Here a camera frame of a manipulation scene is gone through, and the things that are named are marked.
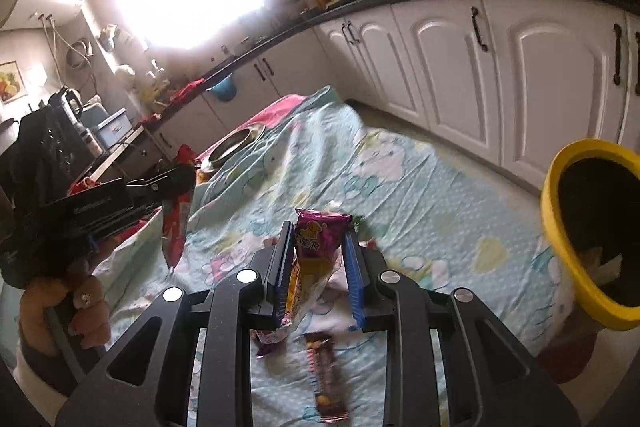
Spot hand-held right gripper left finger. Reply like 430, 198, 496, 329
55, 220, 298, 427

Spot pale storage box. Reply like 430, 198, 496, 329
92, 107, 129, 148

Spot blue hanging basin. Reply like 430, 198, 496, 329
207, 74, 237, 101

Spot round metal plate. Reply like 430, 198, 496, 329
200, 124, 267, 170

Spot fruit wall picture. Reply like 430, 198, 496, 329
0, 62, 27, 104

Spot shiny purple candy wrapper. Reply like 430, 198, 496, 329
254, 329, 287, 359

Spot white lower kitchen cabinets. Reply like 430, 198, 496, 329
145, 0, 640, 188

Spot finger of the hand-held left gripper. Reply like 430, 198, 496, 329
131, 192, 194, 216
125, 163, 197, 198

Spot cartoon printed blanket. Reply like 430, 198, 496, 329
90, 84, 576, 427

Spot yellow-rimmed brown bin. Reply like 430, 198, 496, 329
540, 139, 640, 344

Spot red snack packet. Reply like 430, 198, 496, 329
161, 145, 202, 271

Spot person's left hand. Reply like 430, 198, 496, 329
19, 257, 114, 359

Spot pink snack packet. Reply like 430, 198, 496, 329
277, 207, 354, 344

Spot pink bed sheet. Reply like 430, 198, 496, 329
200, 94, 307, 158

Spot red cloth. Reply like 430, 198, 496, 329
167, 79, 207, 106

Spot person's left forearm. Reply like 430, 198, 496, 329
9, 338, 72, 409

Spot red seat cushion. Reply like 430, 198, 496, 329
537, 332, 601, 386

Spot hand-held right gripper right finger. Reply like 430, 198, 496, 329
342, 228, 583, 427

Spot brown snack bar packet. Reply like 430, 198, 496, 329
304, 333, 352, 424

